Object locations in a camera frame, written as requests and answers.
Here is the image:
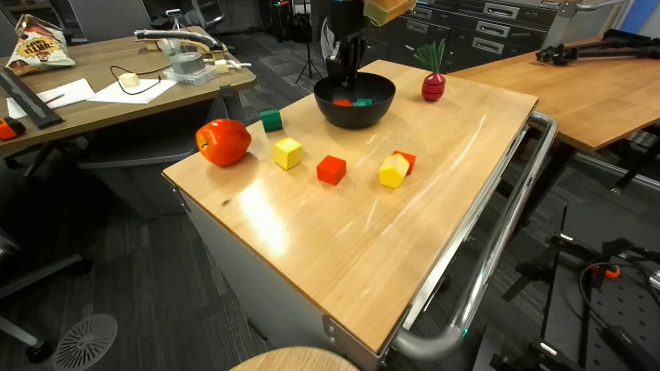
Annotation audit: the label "grey office chair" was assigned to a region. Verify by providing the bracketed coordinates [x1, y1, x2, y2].
[69, 0, 154, 42]

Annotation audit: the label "brown wooden desk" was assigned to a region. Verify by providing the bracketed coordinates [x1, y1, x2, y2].
[0, 34, 257, 161]

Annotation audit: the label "white power adapter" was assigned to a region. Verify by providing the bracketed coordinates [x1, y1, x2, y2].
[117, 71, 145, 91]

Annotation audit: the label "black drawer cabinet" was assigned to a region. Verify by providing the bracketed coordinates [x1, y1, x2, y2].
[368, 0, 626, 75]

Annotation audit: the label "grey tape roll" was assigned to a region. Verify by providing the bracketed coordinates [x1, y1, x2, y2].
[167, 49, 210, 88]

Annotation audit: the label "round wooden stool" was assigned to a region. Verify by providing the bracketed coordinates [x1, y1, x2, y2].
[229, 344, 361, 371]

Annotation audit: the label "red toy radish green leaves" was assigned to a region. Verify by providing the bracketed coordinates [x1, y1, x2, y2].
[413, 38, 450, 105]

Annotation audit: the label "grey metal tool cart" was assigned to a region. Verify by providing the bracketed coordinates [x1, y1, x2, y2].
[162, 111, 560, 371]

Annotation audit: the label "yellow wooden block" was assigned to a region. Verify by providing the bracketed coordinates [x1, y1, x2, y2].
[378, 152, 413, 191]

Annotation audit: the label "black metal stand frame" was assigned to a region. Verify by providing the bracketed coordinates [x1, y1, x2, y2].
[480, 204, 660, 371]

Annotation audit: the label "black bowl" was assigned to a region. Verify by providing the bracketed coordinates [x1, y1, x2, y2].
[311, 71, 398, 132]

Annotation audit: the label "orange clamp handle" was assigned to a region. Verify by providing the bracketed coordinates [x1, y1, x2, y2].
[587, 262, 626, 282]

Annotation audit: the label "red wooden cube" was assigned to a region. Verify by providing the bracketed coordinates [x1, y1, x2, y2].
[315, 155, 348, 188]

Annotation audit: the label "wrist camera with beige mount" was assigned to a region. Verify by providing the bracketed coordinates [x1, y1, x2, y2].
[361, 0, 419, 30]

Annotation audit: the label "small orange object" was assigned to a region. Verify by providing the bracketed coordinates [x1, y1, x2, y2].
[0, 117, 30, 144]

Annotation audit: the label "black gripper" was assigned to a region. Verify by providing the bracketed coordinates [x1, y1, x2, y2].
[325, 0, 371, 94]

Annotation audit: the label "round grey floor disc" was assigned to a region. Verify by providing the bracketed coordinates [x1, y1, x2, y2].
[50, 313, 119, 371]

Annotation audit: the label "curved white black device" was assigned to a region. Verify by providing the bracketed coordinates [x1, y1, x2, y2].
[133, 28, 227, 51]

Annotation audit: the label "light wooden table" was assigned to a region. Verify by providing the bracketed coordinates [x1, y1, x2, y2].
[450, 35, 660, 155]

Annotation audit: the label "white paper sheet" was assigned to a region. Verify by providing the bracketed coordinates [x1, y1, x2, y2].
[87, 76, 179, 107]
[4, 76, 98, 123]

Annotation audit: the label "steel cart handle bar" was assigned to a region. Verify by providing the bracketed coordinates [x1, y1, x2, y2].
[393, 111, 560, 363]

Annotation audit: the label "black folded tripod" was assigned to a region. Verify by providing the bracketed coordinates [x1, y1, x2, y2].
[535, 30, 660, 68]

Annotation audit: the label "round standing fan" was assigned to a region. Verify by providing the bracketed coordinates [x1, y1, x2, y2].
[318, 15, 335, 68]

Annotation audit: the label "black office chair base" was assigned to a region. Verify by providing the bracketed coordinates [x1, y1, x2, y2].
[0, 226, 94, 365]

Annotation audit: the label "yellow wooden cube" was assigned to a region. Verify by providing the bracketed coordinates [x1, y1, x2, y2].
[273, 137, 305, 174]

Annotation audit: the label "chips bag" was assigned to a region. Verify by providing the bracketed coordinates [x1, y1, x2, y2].
[4, 12, 78, 76]

